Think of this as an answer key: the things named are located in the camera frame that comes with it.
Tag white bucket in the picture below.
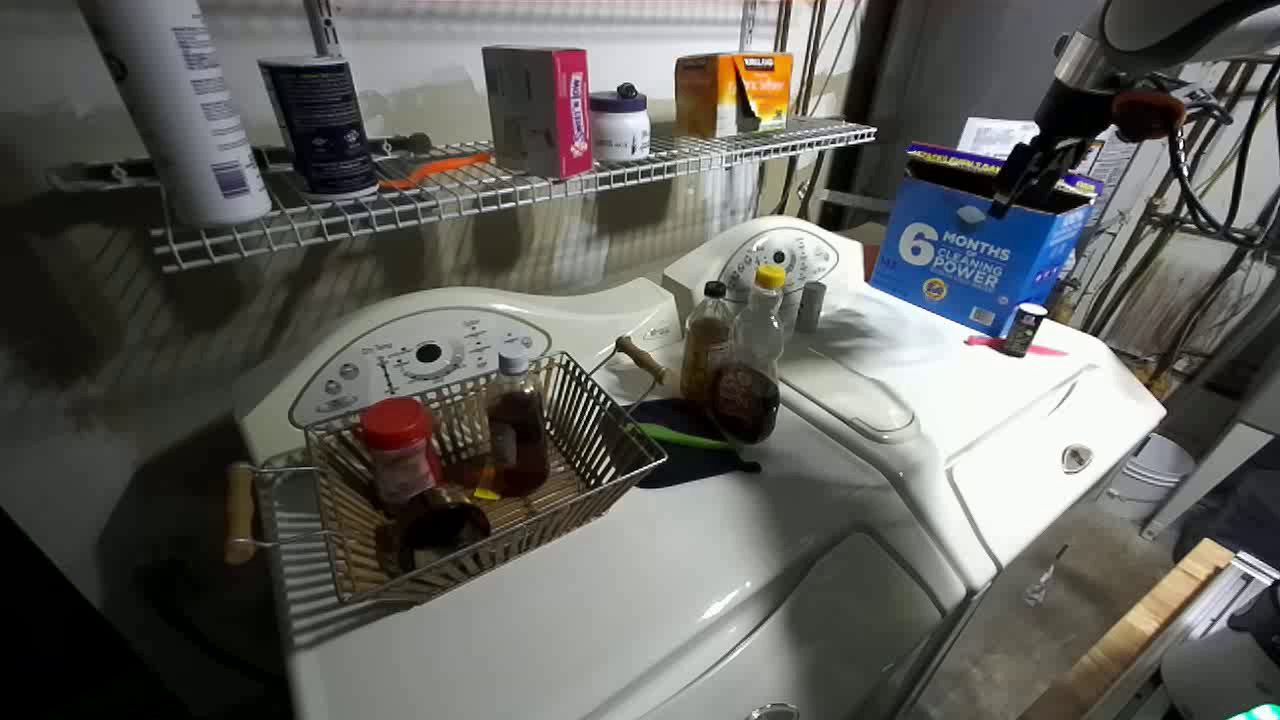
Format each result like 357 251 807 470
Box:
1102 432 1201 533

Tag wire basket wooden handles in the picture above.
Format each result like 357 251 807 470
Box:
221 331 672 658

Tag small dark can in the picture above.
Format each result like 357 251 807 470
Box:
1001 301 1052 362

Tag white wire shelf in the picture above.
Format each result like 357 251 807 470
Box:
147 116 882 280

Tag dark round bowl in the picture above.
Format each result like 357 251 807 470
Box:
374 488 496 581

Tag orange cardboard box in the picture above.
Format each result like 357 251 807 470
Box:
672 48 800 145

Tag red book box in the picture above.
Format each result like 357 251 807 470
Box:
481 46 602 185

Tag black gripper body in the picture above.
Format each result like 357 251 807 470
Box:
1021 77 1114 185

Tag green stick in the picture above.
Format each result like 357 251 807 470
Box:
629 421 740 457

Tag grey metal frame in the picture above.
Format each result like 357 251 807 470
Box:
1158 548 1280 720

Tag small white shaker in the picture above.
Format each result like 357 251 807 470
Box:
792 276 833 339

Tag dark blue cylindrical canister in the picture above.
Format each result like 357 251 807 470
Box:
255 56 383 202

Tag blue cardboard box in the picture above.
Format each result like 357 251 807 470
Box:
870 139 1109 339

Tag clear bottle yellow cap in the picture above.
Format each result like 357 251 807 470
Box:
738 261 795 371

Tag wooden plank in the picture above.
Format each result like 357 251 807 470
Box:
1018 538 1241 720

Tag brown glass bottle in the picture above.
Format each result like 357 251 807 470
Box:
682 276 740 409

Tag red lid spice jar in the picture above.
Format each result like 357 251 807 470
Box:
354 395 446 514

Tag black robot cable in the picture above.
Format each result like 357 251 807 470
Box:
1162 56 1280 246

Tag brown wooden bowl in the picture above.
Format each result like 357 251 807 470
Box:
703 362 787 449

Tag orange tool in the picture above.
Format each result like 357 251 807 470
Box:
378 147 496 195

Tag white jar dark lid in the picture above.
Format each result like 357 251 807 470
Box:
589 79 657 168

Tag white paper sheet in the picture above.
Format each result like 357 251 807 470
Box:
951 112 1043 166

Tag dark sauce bottle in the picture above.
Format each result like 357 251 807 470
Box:
484 351 558 502

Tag pink tape strip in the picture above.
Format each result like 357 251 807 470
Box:
959 331 1071 363

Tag tall white spray bottle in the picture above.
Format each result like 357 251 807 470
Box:
79 0 281 231

